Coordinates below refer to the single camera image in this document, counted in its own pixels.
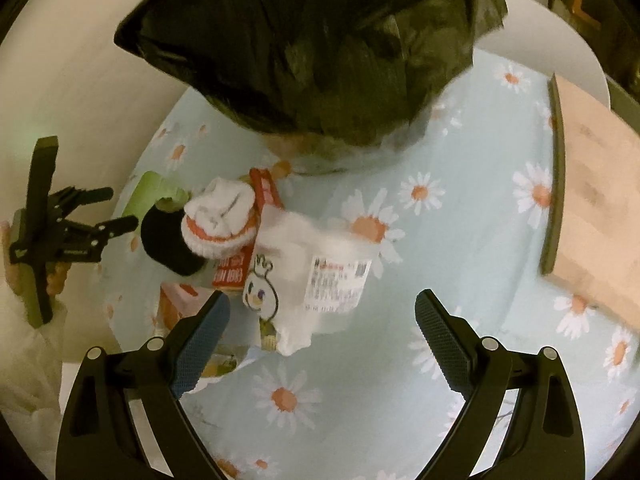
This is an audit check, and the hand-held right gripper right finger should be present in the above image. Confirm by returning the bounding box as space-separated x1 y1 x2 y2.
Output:
414 288 586 480

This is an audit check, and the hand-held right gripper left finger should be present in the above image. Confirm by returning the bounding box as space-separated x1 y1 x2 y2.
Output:
56 287 232 480

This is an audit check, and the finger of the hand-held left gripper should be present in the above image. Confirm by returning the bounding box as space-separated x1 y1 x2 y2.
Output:
60 215 140 263
47 186 115 221

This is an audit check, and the white knit glove orange band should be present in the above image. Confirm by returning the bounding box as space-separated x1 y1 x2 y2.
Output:
183 177 261 262

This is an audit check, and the red snack packet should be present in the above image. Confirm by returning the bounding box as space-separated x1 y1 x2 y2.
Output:
212 167 284 292

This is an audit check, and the trash bin with black bag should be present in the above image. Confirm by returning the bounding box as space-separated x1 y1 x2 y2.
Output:
114 0 508 177

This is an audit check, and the person's left forearm white sleeve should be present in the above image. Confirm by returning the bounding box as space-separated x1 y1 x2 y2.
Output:
0 280 69 477

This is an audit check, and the person's left hand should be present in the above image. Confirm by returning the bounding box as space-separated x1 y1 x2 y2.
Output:
0 221 69 295

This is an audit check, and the green packet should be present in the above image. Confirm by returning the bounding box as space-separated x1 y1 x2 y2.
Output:
122 171 190 222

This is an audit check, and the black round cloth item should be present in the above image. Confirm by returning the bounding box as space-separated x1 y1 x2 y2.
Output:
141 205 207 277

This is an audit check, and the daisy print tablecloth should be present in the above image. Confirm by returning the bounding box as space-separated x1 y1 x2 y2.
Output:
95 45 640 480

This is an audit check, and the white cartoon print plastic bag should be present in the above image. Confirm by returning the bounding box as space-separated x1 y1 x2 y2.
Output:
242 205 377 357

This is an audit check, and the wooden cutting board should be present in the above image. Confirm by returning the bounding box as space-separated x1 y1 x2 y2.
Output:
539 72 640 336

